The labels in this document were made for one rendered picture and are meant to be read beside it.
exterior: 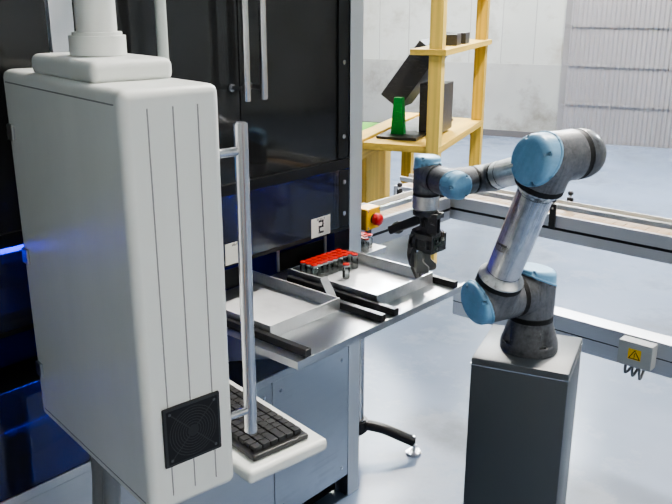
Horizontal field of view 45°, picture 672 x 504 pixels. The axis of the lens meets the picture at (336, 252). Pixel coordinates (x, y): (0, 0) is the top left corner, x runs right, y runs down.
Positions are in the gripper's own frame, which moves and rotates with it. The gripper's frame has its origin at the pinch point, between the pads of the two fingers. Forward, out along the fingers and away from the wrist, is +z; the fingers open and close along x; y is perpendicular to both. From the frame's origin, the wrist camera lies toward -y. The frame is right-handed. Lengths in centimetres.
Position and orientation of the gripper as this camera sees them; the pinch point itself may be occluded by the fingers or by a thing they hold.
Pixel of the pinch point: (416, 275)
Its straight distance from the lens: 233.1
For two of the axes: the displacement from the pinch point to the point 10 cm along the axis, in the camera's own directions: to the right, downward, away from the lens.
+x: 6.6, -2.3, 7.2
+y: 7.5, 2.1, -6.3
